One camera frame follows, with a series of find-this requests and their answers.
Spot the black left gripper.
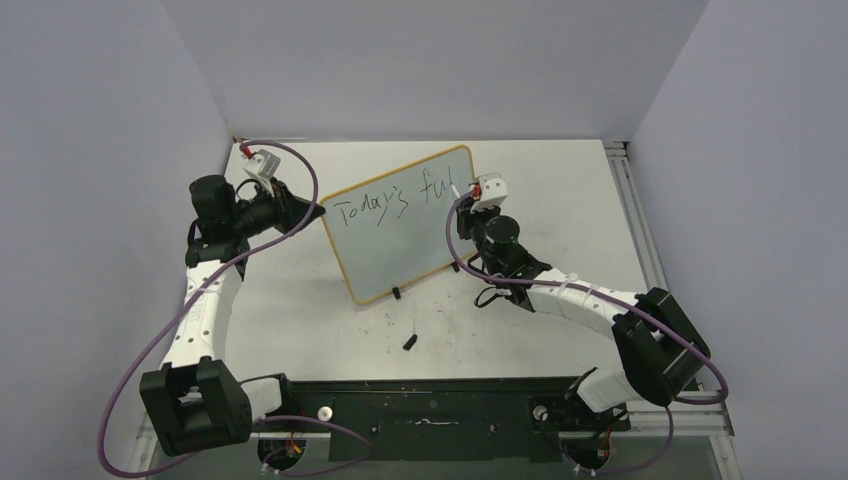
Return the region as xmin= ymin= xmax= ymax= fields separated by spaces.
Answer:
xmin=229 ymin=176 xmax=324 ymax=239

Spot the yellow-framed whiteboard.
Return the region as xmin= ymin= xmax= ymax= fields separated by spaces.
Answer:
xmin=321 ymin=144 xmax=475 ymax=306

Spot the black marker cap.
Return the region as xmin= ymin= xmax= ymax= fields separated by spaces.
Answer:
xmin=403 ymin=334 xmax=418 ymax=350

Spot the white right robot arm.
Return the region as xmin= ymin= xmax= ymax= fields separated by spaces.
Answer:
xmin=446 ymin=195 xmax=715 ymax=428

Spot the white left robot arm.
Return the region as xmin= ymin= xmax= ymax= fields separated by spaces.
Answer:
xmin=140 ymin=175 xmax=325 ymax=457

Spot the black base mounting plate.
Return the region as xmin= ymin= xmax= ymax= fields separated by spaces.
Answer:
xmin=254 ymin=377 xmax=665 ymax=467

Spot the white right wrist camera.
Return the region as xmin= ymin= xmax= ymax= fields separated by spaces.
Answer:
xmin=471 ymin=172 xmax=508 ymax=213

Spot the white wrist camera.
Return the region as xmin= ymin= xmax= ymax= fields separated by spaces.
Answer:
xmin=239 ymin=147 xmax=281 ymax=194
xmin=471 ymin=172 xmax=508 ymax=213

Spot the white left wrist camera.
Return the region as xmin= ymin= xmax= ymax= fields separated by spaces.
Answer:
xmin=239 ymin=147 xmax=281 ymax=194

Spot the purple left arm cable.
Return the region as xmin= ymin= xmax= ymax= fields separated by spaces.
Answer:
xmin=97 ymin=140 xmax=376 ymax=480

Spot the aluminium rail frame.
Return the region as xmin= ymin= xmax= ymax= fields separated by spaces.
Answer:
xmin=602 ymin=140 xmax=737 ymax=439

